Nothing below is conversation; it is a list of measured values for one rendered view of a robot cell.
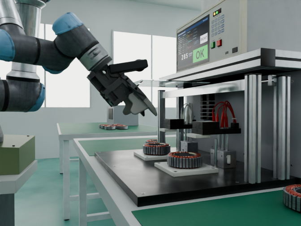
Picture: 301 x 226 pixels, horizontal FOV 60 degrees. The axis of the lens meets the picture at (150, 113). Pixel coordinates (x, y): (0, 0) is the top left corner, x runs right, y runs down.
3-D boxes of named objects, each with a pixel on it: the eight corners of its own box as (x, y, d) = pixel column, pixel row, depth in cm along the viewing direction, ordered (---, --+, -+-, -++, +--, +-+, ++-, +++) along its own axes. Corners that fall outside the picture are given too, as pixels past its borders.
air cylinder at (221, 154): (223, 168, 84) (223, 151, 84) (210, 164, 91) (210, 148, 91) (236, 167, 85) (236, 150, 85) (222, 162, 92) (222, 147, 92)
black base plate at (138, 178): (137, 207, 57) (137, 196, 57) (94, 156, 117) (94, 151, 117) (297, 185, 73) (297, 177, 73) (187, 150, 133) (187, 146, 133)
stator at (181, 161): (176, 170, 76) (176, 158, 76) (161, 162, 86) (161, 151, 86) (209, 167, 80) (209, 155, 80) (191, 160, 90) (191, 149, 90)
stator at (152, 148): (151, 156, 98) (151, 146, 98) (138, 152, 108) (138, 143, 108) (175, 154, 103) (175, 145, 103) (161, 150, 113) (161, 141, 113)
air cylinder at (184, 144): (187, 155, 106) (187, 142, 106) (178, 153, 113) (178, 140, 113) (198, 155, 108) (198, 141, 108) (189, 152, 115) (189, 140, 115)
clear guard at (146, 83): (127, 96, 88) (127, 78, 88) (112, 98, 111) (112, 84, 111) (209, 97, 100) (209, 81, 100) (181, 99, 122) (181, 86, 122)
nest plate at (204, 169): (173, 177, 73) (173, 172, 73) (154, 166, 87) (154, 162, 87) (218, 172, 79) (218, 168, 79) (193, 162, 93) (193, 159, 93)
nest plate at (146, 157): (145, 161, 96) (145, 157, 96) (133, 154, 110) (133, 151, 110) (181, 158, 101) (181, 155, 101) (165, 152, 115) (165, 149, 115)
